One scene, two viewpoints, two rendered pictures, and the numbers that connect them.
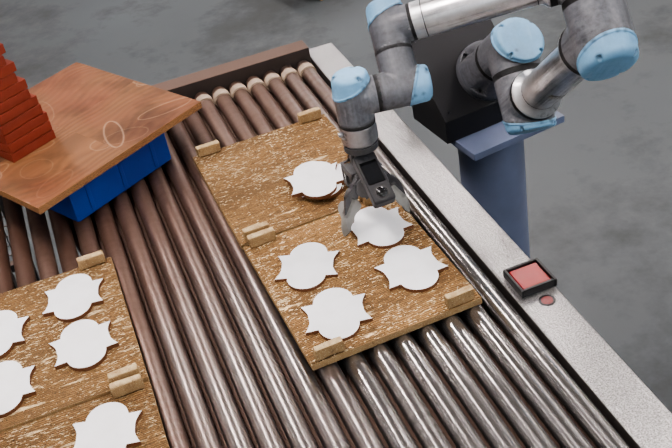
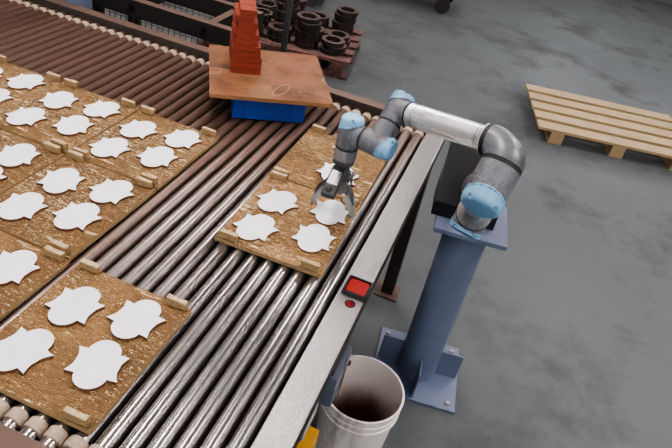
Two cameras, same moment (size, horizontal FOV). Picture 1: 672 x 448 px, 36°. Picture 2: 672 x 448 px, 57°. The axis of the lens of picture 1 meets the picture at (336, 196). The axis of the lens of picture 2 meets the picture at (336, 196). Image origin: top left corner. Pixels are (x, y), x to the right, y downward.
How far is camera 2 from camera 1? 0.91 m
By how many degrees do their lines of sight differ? 23
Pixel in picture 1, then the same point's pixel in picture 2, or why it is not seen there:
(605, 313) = (493, 394)
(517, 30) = not seen: hidden behind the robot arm
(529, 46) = not seen: hidden behind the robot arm
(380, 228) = (329, 213)
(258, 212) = (296, 167)
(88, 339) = (160, 156)
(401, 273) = (305, 236)
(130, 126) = (291, 92)
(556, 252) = (507, 345)
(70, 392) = (126, 168)
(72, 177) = (239, 92)
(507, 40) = not seen: hidden behind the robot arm
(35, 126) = (251, 62)
